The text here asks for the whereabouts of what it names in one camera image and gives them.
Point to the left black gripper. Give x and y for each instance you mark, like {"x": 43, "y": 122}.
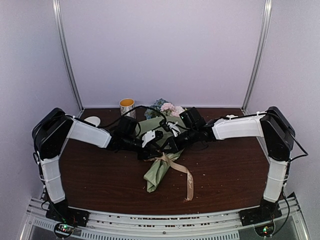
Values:
{"x": 148, "y": 150}

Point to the aluminium frame post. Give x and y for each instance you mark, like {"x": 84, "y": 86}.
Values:
{"x": 65, "y": 53}
{"x": 264, "y": 30}

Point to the left aluminium frame post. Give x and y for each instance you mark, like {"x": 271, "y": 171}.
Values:
{"x": 65, "y": 53}

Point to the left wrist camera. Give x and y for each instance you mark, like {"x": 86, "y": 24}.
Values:
{"x": 151, "y": 135}

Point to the green and peach wrapping paper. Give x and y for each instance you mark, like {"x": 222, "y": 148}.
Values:
{"x": 159, "y": 168}

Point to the front aluminium rail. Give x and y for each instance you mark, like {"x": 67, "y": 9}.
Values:
{"x": 223, "y": 225}

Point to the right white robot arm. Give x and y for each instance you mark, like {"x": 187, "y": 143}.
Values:
{"x": 278, "y": 134}

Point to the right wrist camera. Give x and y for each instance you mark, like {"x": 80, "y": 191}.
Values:
{"x": 171, "y": 127}

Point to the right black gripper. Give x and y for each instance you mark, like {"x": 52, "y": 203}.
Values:
{"x": 175, "y": 146}

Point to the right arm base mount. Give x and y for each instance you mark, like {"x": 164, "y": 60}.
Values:
{"x": 262, "y": 221}

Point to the right aluminium frame post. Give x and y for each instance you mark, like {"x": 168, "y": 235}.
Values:
{"x": 264, "y": 30}

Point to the blue hydrangea stem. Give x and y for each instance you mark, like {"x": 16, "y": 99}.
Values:
{"x": 154, "y": 110}

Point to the white scalloped bowl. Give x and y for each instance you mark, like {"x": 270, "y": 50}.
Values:
{"x": 231, "y": 116}

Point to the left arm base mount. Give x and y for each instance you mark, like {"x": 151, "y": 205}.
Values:
{"x": 67, "y": 222}

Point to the white rose stem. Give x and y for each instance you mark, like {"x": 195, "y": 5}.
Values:
{"x": 177, "y": 111}

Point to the patterned mug yellow inside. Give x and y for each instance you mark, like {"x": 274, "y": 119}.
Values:
{"x": 126, "y": 105}

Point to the small white round bowl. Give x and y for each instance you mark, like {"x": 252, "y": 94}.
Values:
{"x": 94, "y": 120}

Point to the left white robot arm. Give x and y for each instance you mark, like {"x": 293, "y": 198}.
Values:
{"x": 53, "y": 132}

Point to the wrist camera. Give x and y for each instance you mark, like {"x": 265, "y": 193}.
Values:
{"x": 171, "y": 127}
{"x": 151, "y": 135}

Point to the pink rose stem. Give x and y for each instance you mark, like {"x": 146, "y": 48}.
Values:
{"x": 167, "y": 106}

